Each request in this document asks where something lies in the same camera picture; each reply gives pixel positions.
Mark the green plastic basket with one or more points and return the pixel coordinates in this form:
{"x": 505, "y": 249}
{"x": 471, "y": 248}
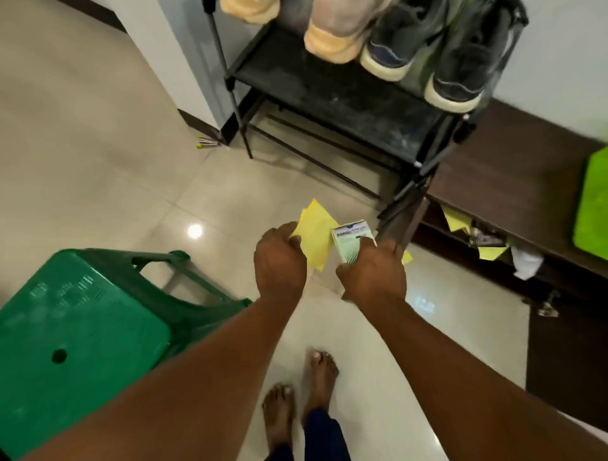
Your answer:
{"x": 594, "y": 209}

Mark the person's foot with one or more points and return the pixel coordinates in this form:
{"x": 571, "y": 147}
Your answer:
{"x": 320, "y": 380}
{"x": 279, "y": 413}

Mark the person's right forearm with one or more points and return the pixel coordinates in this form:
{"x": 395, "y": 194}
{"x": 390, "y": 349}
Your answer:
{"x": 475, "y": 394}

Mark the dark skirting strip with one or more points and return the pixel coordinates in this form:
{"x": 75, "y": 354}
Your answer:
{"x": 95, "y": 12}
{"x": 199, "y": 124}

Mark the small dark packet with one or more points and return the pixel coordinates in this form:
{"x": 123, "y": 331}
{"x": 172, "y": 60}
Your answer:
{"x": 487, "y": 237}

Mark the black metal shoe rack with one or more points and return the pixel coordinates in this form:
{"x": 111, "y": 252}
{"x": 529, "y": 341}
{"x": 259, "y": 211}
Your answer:
{"x": 332, "y": 95}

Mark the dark blue trousers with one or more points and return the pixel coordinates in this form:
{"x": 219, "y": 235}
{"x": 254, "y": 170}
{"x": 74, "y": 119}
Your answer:
{"x": 328, "y": 437}

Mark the pale teal packet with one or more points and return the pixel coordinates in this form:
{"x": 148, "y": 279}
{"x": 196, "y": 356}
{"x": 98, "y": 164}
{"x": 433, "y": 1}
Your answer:
{"x": 349, "y": 240}

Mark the green plastic stool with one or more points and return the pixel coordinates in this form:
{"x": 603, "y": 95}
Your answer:
{"x": 81, "y": 332}

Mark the green sneaker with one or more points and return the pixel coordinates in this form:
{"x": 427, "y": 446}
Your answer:
{"x": 394, "y": 52}
{"x": 461, "y": 76}

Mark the person's right foot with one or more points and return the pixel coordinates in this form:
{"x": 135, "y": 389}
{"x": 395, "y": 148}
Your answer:
{"x": 320, "y": 380}

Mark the person's left forearm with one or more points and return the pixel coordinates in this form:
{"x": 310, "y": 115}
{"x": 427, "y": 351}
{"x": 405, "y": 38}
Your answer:
{"x": 180, "y": 394}

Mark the person's left foot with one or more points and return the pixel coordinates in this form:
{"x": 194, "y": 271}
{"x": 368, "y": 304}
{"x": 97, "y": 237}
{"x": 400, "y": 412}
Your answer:
{"x": 279, "y": 413}

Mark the person's left hand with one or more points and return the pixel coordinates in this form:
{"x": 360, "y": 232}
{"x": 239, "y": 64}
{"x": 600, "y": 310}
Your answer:
{"x": 280, "y": 266}

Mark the beige suede shoe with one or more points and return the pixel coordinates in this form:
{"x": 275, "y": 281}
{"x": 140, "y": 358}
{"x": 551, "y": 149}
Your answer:
{"x": 249, "y": 9}
{"x": 332, "y": 38}

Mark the person's right hand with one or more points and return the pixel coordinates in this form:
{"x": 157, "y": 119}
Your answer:
{"x": 375, "y": 280}

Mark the dark brown low bench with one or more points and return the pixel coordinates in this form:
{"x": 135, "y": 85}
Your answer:
{"x": 513, "y": 166}

